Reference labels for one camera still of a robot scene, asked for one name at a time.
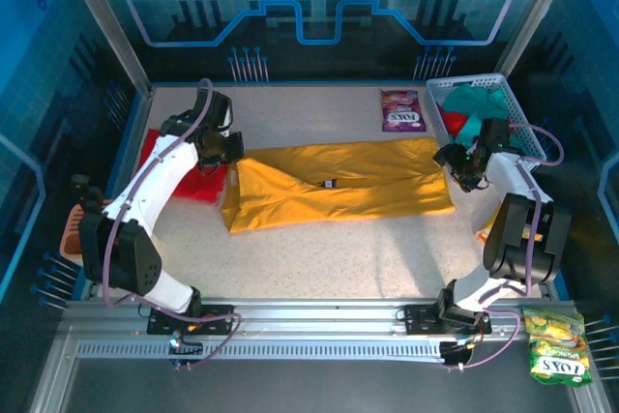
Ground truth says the yellow t-shirt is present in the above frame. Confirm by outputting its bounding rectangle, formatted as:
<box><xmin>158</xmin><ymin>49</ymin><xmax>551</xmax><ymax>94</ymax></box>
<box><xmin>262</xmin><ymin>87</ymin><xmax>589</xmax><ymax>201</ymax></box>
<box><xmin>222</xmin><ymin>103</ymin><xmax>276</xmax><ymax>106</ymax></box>
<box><xmin>220</xmin><ymin>136</ymin><xmax>457</xmax><ymax>235</ymax></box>

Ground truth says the folded red t-shirt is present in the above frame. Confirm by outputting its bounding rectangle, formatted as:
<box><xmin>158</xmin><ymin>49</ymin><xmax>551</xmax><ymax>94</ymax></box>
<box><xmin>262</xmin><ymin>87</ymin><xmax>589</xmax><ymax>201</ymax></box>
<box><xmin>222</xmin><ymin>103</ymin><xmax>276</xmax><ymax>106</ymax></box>
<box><xmin>139</xmin><ymin>128</ymin><xmax>228</xmax><ymax>204</ymax></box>

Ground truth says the crumpled red t-shirt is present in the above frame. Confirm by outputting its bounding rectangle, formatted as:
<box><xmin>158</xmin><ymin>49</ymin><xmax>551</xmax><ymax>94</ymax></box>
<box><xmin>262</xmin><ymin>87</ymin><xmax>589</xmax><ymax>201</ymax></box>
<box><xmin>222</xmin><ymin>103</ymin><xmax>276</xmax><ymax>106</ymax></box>
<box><xmin>437</xmin><ymin>101</ymin><xmax>514</xmax><ymax>141</ymax></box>

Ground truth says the orange snack packet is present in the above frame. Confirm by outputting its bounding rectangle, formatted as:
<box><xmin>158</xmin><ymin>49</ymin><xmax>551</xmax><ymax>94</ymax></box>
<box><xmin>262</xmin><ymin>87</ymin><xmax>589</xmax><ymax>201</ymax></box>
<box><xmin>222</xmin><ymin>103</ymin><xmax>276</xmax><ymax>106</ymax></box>
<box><xmin>476</xmin><ymin>217</ymin><xmax>499</xmax><ymax>243</ymax></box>

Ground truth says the purple Fox's berries candy bag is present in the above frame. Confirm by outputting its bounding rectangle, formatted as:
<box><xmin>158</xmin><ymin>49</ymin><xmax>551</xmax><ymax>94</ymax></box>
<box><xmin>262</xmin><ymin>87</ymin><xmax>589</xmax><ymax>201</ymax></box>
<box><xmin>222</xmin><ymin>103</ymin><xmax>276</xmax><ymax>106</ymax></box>
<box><xmin>380</xmin><ymin>89</ymin><xmax>427</xmax><ymax>133</ymax></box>

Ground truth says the teal t-shirt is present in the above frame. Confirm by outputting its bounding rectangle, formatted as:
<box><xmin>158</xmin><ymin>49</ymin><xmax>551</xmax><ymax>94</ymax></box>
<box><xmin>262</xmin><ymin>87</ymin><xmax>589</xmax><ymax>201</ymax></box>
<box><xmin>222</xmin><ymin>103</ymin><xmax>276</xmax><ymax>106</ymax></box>
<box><xmin>442</xmin><ymin>83</ymin><xmax>531</xmax><ymax>153</ymax></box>

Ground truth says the white perforated plastic basket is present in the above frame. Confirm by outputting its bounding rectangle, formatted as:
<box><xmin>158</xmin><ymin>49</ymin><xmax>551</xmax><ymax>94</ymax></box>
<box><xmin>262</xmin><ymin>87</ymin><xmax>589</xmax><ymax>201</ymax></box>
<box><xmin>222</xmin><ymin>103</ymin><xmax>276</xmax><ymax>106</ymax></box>
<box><xmin>425</xmin><ymin>73</ymin><xmax>547</xmax><ymax>175</ymax></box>

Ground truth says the blue printed side panel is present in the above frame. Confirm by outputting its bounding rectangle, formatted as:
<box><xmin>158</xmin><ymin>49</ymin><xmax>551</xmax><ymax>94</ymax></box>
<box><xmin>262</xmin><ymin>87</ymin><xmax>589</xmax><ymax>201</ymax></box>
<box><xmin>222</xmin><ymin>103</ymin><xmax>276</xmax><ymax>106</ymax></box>
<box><xmin>0</xmin><ymin>0</ymin><xmax>146</xmax><ymax>308</ymax></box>
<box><xmin>507</xmin><ymin>0</ymin><xmax>619</xmax><ymax>337</ymax></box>

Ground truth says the terracotta slotted holder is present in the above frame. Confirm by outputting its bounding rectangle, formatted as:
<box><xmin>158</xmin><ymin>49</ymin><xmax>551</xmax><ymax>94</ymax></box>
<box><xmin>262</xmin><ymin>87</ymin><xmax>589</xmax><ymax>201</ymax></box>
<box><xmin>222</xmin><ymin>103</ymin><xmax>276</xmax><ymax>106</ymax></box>
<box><xmin>59</xmin><ymin>199</ymin><xmax>115</xmax><ymax>259</ymax></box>

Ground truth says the green Fox's candy bag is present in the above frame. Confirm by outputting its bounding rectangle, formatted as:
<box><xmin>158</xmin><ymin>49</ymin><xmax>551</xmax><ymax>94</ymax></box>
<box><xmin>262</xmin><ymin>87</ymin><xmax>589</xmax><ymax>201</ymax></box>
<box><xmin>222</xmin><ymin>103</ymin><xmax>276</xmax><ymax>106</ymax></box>
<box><xmin>521</xmin><ymin>306</ymin><xmax>594</xmax><ymax>388</ymax></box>

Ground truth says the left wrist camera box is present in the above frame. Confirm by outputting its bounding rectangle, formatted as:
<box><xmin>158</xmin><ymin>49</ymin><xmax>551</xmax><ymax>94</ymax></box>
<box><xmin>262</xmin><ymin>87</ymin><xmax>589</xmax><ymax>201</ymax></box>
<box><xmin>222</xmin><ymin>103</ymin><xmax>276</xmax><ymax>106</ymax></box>
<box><xmin>192</xmin><ymin>92</ymin><xmax>234</xmax><ymax>136</ymax></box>

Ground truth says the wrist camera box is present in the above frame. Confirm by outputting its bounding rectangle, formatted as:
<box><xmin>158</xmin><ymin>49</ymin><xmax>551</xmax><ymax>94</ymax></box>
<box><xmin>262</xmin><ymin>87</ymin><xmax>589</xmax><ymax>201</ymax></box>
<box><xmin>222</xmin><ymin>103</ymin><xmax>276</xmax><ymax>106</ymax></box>
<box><xmin>478</xmin><ymin>117</ymin><xmax>512</xmax><ymax>156</ymax></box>
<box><xmin>192</xmin><ymin>92</ymin><xmax>234</xmax><ymax>136</ymax></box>

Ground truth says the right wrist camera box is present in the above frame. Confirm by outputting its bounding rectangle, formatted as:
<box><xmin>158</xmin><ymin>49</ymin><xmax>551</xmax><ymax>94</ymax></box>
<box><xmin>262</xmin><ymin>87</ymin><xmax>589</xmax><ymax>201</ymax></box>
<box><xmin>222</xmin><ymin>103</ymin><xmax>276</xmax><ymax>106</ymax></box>
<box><xmin>478</xmin><ymin>117</ymin><xmax>512</xmax><ymax>156</ymax></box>

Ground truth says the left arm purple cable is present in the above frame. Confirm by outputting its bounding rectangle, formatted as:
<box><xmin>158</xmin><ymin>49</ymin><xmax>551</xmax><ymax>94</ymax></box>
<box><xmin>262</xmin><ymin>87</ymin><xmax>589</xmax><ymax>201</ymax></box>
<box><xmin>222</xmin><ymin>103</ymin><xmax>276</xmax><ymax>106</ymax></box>
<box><xmin>101</xmin><ymin>77</ymin><xmax>242</xmax><ymax>373</ymax></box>

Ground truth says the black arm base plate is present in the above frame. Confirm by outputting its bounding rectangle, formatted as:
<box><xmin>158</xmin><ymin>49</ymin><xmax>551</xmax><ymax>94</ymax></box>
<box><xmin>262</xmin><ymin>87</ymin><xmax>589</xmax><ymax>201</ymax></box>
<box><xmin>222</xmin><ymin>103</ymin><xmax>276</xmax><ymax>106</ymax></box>
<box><xmin>403</xmin><ymin>304</ymin><xmax>492</xmax><ymax>337</ymax></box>
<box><xmin>147</xmin><ymin>304</ymin><xmax>236</xmax><ymax>337</ymax></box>

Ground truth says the aluminium frame post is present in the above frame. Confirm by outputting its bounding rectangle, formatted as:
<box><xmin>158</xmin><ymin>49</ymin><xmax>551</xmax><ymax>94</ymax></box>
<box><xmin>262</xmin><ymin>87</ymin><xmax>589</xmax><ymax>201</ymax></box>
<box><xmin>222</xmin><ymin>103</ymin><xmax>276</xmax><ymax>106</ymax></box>
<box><xmin>493</xmin><ymin>0</ymin><xmax>581</xmax><ymax>80</ymax></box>
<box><xmin>52</xmin><ymin>0</ymin><xmax>155</xmax><ymax>95</ymax></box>

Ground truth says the aluminium frame rail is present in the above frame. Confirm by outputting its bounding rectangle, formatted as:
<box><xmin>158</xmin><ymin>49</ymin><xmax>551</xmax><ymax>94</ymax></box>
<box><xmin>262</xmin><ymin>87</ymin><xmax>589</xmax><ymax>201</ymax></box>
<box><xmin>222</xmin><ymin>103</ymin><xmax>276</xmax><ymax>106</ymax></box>
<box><xmin>60</xmin><ymin>297</ymin><xmax>581</xmax><ymax>337</ymax></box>

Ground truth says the white slotted cable duct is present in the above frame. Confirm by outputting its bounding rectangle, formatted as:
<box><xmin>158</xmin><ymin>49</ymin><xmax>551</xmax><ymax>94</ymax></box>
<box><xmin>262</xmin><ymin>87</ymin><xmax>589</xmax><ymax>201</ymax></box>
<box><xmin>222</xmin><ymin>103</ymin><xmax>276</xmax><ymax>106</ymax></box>
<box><xmin>75</xmin><ymin>339</ymin><xmax>446</xmax><ymax>364</ymax></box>

